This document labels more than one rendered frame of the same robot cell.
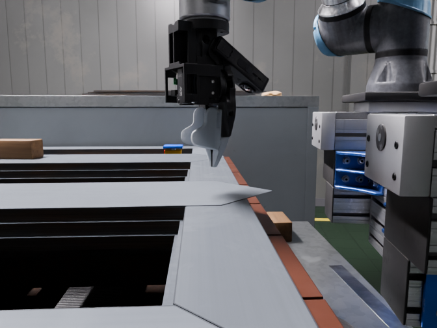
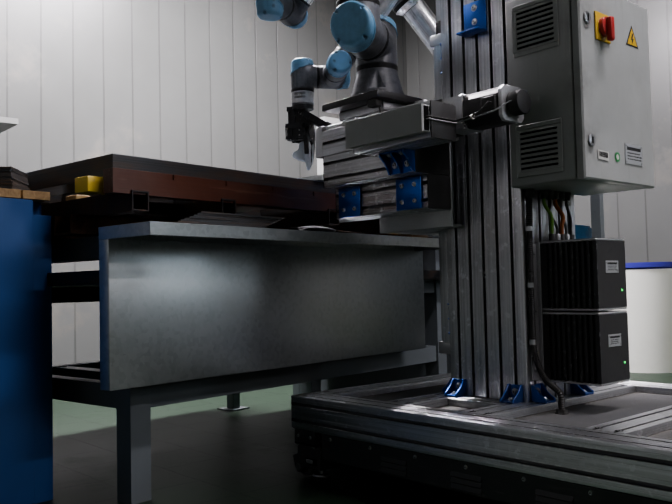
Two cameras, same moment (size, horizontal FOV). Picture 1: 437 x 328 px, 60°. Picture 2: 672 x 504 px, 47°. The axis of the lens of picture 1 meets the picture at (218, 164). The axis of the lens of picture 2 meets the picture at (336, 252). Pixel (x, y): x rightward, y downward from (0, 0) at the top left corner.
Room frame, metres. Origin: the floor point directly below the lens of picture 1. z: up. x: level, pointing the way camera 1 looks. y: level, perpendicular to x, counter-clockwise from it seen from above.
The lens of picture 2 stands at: (-1.18, -1.77, 0.53)
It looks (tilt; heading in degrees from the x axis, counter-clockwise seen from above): 3 degrees up; 43
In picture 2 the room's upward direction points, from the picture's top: 1 degrees counter-clockwise
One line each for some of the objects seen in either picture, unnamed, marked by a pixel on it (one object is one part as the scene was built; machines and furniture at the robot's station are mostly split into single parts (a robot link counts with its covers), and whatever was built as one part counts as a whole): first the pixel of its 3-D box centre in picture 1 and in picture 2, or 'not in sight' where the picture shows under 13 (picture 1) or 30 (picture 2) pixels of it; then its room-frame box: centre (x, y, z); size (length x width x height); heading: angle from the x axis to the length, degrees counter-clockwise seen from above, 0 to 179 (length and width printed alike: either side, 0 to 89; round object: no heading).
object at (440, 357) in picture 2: not in sight; (435, 332); (1.30, 0.04, 0.34); 0.06 x 0.06 x 0.68; 3
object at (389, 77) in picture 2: not in sight; (377, 85); (0.46, -0.40, 1.09); 0.15 x 0.15 x 0.10
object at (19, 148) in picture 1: (16, 148); not in sight; (1.03, 0.55, 0.89); 0.12 x 0.06 x 0.05; 86
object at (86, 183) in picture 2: not in sight; (89, 185); (-0.20, -0.01, 0.79); 0.06 x 0.05 x 0.04; 93
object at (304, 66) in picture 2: not in sight; (303, 76); (0.58, 0.02, 1.22); 0.09 x 0.08 x 0.11; 142
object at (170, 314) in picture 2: not in sight; (296, 305); (0.40, -0.11, 0.48); 1.30 x 0.04 x 0.35; 3
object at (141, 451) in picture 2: not in sight; (133, 366); (-0.11, -0.04, 0.34); 0.06 x 0.06 x 0.68; 3
